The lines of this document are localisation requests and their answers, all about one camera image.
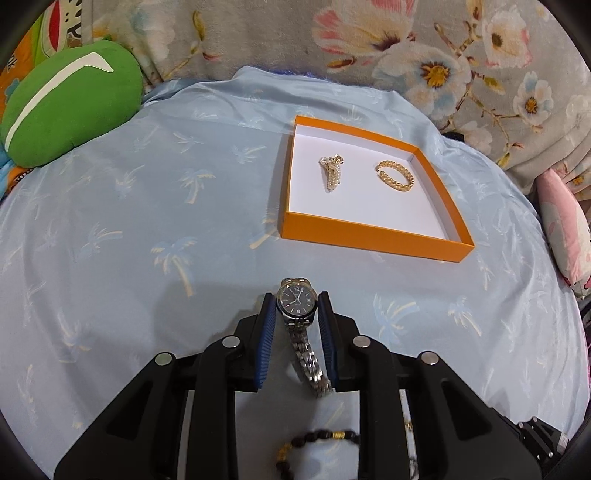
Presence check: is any silver metal wristwatch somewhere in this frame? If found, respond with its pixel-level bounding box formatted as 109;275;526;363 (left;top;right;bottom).
276;278;332;398

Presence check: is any orange cartoon pillow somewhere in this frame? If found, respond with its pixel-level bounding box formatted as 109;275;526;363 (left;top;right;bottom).
0;0;96;199

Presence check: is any orange shallow jewelry box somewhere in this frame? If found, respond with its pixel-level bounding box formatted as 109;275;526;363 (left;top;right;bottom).
279;116;475;263

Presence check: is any grey floral blanket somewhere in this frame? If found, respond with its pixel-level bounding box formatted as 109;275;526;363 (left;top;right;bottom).
82;0;590;201

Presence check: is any gold pearl brooch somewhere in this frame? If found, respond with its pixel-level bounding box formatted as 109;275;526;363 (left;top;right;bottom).
318;155;344;193

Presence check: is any gold chain ring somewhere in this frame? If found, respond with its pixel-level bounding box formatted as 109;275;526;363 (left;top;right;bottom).
373;159;416;192

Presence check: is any green plush pillow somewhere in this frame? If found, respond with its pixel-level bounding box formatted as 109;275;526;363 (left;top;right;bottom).
1;40;142;168

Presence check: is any black and gold bead bracelet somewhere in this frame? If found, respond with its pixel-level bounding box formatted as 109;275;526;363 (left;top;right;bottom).
274;428;361;480

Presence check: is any light blue palm-print cloth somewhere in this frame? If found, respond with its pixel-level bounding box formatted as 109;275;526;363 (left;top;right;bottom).
1;68;589;475

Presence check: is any pink floral pillow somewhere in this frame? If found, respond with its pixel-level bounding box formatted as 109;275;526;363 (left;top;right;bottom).
536;169;590;299

